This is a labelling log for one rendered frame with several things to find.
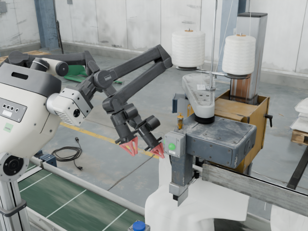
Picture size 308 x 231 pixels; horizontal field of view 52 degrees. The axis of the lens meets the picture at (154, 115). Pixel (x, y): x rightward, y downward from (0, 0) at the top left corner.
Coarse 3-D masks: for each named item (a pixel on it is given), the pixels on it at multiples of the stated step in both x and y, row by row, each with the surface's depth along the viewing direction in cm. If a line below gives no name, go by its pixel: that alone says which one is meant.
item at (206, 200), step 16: (160, 160) 169; (160, 176) 173; (160, 192) 173; (192, 192) 162; (208, 192) 156; (224, 192) 151; (160, 208) 169; (176, 208) 164; (192, 208) 161; (208, 208) 158; (224, 208) 154; (240, 208) 148; (160, 224) 171; (176, 224) 163; (192, 224) 158; (208, 224) 159
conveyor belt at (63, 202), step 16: (32, 176) 270; (48, 176) 270; (32, 192) 250; (48, 192) 250; (64, 192) 250; (80, 192) 249; (32, 208) 233; (48, 208) 233; (64, 208) 233; (80, 208) 233; (96, 208) 232; (112, 208) 232; (64, 224) 218; (80, 224) 217; (96, 224) 217; (112, 224) 217; (128, 224) 217
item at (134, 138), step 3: (132, 135) 141; (135, 135) 144; (126, 138) 138; (129, 138) 139; (132, 138) 140; (135, 138) 142; (126, 141) 138; (129, 141) 138; (132, 141) 143; (135, 141) 142; (135, 144) 143; (135, 147) 143; (135, 150) 144; (135, 153) 145
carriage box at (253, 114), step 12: (228, 96) 181; (264, 96) 170; (216, 108) 156; (228, 108) 155; (240, 108) 155; (252, 108) 155; (264, 108) 166; (252, 120) 151; (264, 120) 172; (264, 132) 176; (252, 156) 166; (228, 168) 160; (240, 168) 156
